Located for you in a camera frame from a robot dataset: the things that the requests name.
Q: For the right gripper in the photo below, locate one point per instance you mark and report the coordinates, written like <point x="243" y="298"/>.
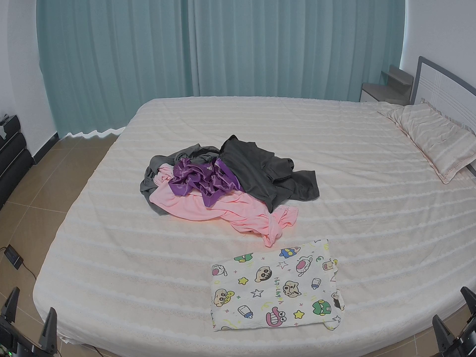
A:
<point x="465" y="342"/>

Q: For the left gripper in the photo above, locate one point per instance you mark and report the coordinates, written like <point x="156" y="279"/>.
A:
<point x="22" y="350"/>

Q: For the white printed pyjama top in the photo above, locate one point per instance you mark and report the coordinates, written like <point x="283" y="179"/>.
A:
<point x="275" y="288"/>

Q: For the bed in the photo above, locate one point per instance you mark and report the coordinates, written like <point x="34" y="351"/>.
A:
<point x="148" y="236"/>

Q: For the grey and white clothes heap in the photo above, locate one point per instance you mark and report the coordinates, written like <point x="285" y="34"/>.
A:
<point x="3" y="128"/>

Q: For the small black power box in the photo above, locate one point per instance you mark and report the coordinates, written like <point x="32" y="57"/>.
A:
<point x="13" y="257"/>

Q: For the dark grey chest of drawers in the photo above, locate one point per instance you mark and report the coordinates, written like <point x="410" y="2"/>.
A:
<point x="13" y="162"/>

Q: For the grey garment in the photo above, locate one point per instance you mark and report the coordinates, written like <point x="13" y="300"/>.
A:
<point x="148" y="184"/>

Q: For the pink garment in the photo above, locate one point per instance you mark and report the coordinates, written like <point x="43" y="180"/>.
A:
<point x="208" y="208"/>

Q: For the purple satin garment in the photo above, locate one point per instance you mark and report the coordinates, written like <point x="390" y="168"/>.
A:
<point x="193" y="180"/>

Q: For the grey bedside table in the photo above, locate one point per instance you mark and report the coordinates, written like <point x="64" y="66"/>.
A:
<point x="386" y="87"/>

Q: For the black garment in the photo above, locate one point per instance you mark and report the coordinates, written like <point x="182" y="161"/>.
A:
<point x="253" y="169"/>

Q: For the blue-green curtain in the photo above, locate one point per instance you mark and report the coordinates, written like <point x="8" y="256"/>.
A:
<point x="297" y="32"/>
<point x="111" y="50"/>

